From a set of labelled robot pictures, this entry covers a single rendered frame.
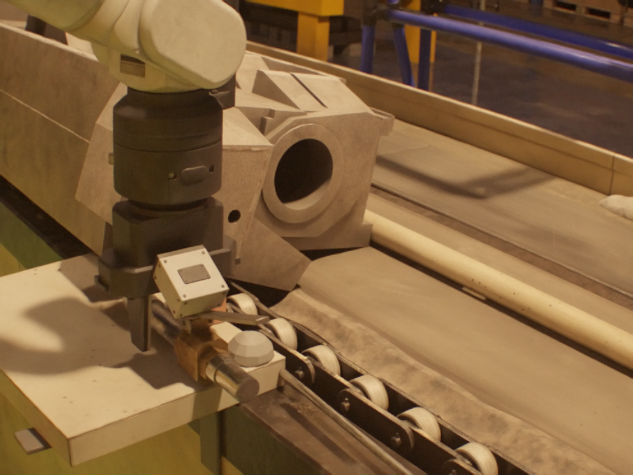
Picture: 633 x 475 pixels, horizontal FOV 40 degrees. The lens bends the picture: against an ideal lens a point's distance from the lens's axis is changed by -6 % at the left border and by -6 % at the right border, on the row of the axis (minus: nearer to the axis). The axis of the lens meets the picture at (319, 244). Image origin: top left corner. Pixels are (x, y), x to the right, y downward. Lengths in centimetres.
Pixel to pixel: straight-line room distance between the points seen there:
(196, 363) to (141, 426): 7
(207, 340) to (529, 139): 94
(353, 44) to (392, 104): 486
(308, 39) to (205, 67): 536
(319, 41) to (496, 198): 465
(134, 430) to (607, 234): 80
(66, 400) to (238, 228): 28
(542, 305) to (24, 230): 65
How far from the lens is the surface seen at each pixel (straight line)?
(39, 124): 110
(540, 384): 88
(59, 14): 61
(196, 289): 69
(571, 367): 92
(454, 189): 139
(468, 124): 165
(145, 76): 68
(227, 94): 73
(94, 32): 62
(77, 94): 100
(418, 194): 135
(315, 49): 596
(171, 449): 92
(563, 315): 96
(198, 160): 69
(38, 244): 114
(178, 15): 63
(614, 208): 139
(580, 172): 150
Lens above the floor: 118
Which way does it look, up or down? 22 degrees down
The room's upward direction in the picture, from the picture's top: 3 degrees clockwise
